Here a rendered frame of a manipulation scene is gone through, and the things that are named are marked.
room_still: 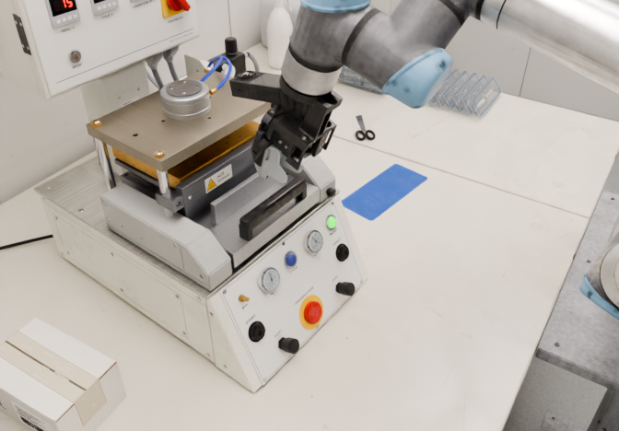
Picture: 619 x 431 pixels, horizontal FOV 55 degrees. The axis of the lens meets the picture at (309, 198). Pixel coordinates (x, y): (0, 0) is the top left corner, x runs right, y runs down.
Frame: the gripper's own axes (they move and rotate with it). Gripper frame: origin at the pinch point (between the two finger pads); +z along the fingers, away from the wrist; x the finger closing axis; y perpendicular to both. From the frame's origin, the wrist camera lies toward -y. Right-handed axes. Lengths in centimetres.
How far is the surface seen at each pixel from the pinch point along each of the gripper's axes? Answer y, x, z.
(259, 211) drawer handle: 3.9, -4.2, 3.5
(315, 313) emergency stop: 18.8, 0.1, 21.1
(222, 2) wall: -72, 71, 35
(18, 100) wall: -65, -2, 35
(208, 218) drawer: -3.0, -7.1, 10.3
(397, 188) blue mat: 10, 47, 29
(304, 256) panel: 11.3, 3.3, 15.0
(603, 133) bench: 40, 104, 18
